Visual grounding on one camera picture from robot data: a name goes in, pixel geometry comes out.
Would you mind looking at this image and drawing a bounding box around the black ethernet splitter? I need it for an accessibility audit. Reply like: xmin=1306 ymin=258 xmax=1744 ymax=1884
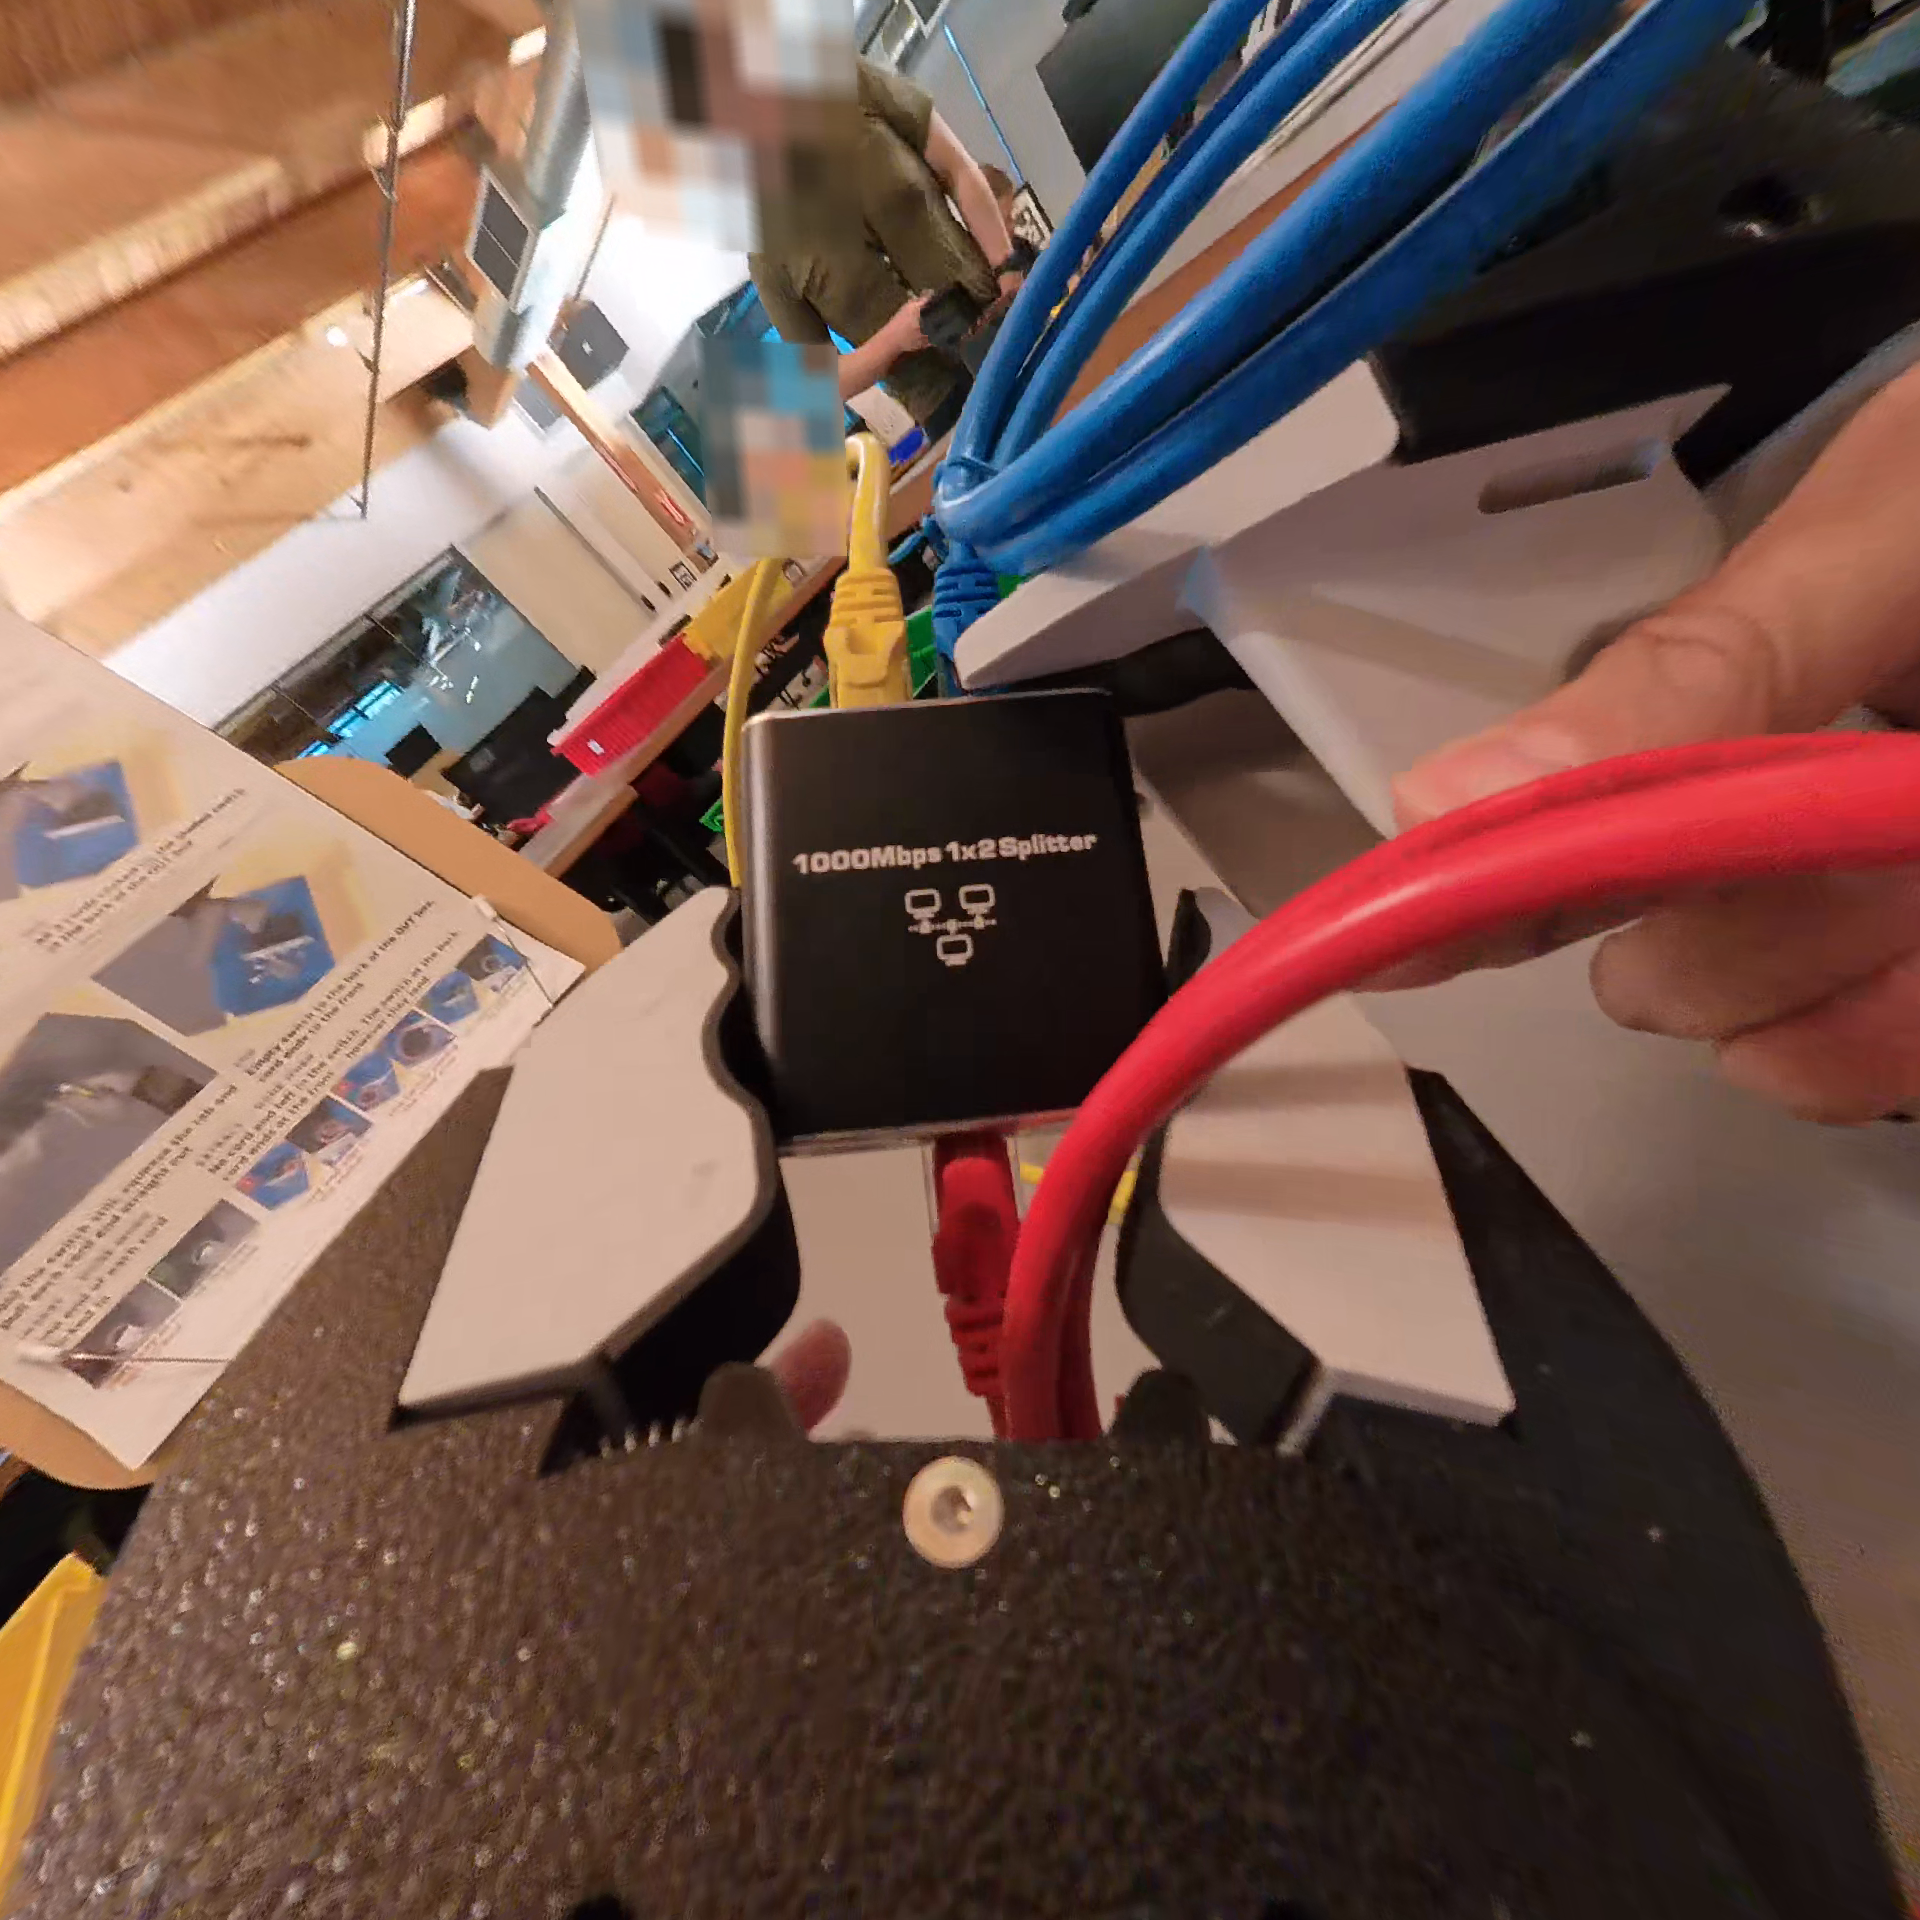
xmin=738 ymin=690 xmax=1173 ymax=1161

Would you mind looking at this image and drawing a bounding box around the stack of yellow parts bins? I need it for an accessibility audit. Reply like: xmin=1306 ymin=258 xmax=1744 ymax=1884
xmin=661 ymin=555 xmax=798 ymax=664

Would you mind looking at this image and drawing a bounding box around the red parts bin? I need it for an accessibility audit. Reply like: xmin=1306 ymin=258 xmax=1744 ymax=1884
xmin=550 ymin=645 xmax=725 ymax=777

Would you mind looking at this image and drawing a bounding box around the person's left hand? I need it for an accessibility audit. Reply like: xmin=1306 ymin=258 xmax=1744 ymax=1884
xmin=768 ymin=1320 xmax=854 ymax=1431

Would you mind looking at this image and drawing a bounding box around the printed instruction sheet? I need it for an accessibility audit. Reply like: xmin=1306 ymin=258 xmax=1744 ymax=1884
xmin=0 ymin=600 xmax=587 ymax=1472

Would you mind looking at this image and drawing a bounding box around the yellow ethernet cable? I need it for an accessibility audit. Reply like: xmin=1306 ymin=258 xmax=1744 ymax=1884
xmin=723 ymin=432 xmax=1139 ymax=1226

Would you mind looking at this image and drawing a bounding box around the blue ethernet cable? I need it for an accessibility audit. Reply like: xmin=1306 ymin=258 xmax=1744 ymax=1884
xmin=929 ymin=0 xmax=1761 ymax=665

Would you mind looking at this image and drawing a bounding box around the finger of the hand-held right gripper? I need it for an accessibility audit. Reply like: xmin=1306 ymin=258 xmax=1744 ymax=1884
xmin=952 ymin=357 xmax=1730 ymax=834

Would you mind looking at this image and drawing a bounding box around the red ethernet cable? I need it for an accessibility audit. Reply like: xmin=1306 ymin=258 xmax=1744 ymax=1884
xmin=930 ymin=732 xmax=1920 ymax=1444

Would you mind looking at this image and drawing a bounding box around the large yellow storage bin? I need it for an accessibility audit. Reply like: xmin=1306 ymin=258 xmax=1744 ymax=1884
xmin=0 ymin=1553 xmax=109 ymax=1853

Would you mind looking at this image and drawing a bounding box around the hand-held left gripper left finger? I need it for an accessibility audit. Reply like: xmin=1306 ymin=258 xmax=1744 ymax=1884
xmin=397 ymin=884 xmax=801 ymax=1426

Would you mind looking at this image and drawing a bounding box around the person's right hand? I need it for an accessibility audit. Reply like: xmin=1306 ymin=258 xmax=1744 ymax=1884
xmin=1392 ymin=359 xmax=1920 ymax=1129

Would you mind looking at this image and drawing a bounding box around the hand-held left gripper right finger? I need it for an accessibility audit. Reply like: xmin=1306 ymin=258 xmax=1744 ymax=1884
xmin=1117 ymin=887 xmax=1518 ymax=1449

